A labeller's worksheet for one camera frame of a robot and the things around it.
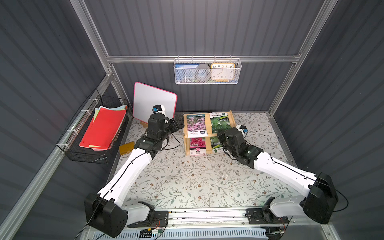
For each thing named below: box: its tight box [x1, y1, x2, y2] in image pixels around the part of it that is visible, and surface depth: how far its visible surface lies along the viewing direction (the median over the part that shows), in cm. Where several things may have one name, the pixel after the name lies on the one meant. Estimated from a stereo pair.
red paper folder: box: [79, 105, 128, 151], surface depth 74 cm
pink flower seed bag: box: [189, 137, 207, 155], surface depth 100 cm
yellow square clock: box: [210, 62, 236, 82], surface depth 91 cm
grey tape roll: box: [194, 63, 211, 82], surface depth 89 cm
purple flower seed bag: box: [186, 114, 208, 138], surface depth 86 cm
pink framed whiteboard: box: [133, 81, 178, 124], surface depth 101 cm
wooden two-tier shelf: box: [183, 110, 237, 156], surface depth 90 cm
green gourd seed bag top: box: [209, 112, 231, 134], surface depth 88 cm
